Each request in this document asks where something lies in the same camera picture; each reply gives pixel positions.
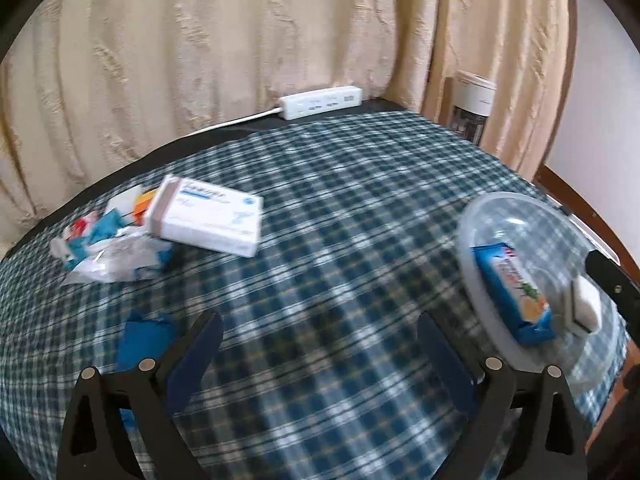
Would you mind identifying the cream patterned curtain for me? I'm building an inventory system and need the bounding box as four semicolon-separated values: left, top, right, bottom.
1;0;570;247

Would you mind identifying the brown wooden frame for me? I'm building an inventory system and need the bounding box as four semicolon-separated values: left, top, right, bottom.
534;165;639;281

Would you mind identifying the white eraser block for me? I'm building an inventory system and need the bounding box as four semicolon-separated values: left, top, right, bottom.
104;184;143;222

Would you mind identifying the white appliance behind curtain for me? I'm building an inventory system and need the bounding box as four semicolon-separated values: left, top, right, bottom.
448;70;497;146

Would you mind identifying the orange toy brick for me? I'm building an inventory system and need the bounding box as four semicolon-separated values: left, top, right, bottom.
132;190;156;226

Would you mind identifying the white medicine box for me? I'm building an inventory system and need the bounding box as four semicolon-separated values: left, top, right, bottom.
142;174;264;258

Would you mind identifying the blue wet wipes pack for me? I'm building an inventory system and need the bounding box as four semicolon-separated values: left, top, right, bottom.
473;243;555;346

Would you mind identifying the crumpled teal wrapper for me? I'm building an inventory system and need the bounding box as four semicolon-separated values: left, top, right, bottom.
64;210;128;271

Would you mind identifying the small blue wrapper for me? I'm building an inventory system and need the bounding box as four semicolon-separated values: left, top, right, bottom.
114;309;179;430

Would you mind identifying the clear plastic round container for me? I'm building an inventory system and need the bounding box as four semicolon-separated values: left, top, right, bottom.
456;192;626;396

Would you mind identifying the blue plaid cloth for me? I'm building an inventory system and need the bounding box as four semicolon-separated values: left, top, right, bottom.
0;109;629;480

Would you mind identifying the white square box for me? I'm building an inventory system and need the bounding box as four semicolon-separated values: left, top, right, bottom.
564;275;602;338

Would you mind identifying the white printed bag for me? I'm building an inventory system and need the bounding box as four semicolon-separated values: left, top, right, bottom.
62;232;174;286

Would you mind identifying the white power strip cable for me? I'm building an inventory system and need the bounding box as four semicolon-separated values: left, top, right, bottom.
184;105;284;139

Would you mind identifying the white power strip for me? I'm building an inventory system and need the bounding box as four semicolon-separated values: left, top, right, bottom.
279;86;362;120

